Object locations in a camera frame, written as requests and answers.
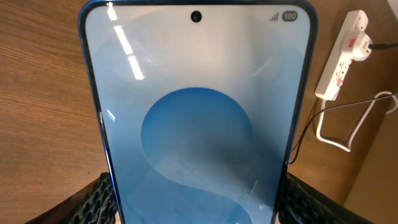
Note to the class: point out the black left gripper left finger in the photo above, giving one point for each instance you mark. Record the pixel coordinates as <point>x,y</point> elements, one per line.
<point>94,204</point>

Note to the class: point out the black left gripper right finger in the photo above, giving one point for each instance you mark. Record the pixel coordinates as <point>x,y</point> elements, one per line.
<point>302,204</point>

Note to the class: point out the blue Samsung Galaxy smartphone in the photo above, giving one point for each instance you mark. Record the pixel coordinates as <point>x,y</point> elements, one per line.
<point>197,103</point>

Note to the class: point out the white power strip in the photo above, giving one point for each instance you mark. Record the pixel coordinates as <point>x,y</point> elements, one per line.
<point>338,64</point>

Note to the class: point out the white USB wall charger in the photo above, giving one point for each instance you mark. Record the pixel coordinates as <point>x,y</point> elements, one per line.
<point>356,45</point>

